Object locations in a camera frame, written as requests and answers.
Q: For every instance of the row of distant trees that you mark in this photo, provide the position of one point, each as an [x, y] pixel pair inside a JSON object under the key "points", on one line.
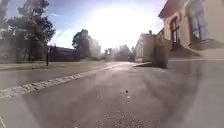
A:
{"points": [[121, 52]]}

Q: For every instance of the pale building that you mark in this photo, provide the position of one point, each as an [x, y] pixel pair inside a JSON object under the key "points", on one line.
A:
{"points": [[95, 48]]}

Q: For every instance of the grey asphalt path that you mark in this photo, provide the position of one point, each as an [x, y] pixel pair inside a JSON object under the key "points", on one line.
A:
{"points": [[110, 96]]}

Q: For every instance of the concrete ramp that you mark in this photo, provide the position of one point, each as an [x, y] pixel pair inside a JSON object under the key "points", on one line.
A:
{"points": [[145, 64]]}

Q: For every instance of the tan building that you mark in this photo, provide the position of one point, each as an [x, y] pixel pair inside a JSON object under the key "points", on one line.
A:
{"points": [[145, 46]]}

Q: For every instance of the low dark building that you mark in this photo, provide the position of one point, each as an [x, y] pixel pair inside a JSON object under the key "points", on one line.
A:
{"points": [[63, 54]]}

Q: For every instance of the dark pole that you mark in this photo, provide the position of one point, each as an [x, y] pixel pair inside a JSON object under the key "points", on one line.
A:
{"points": [[47, 59]]}

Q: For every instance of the grey asphalt road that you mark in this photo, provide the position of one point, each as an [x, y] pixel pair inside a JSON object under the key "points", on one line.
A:
{"points": [[40, 74]]}

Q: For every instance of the cobblestone kerb strip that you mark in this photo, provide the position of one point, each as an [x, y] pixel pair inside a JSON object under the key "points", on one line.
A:
{"points": [[36, 85]]}

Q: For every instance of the tall dark tree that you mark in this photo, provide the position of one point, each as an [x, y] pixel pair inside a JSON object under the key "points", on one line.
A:
{"points": [[33, 26]]}

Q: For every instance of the beige building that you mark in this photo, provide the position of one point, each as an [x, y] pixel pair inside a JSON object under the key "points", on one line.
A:
{"points": [[215, 20]]}

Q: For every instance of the dark wall pillar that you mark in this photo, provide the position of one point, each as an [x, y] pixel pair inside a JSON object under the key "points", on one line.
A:
{"points": [[161, 53]]}

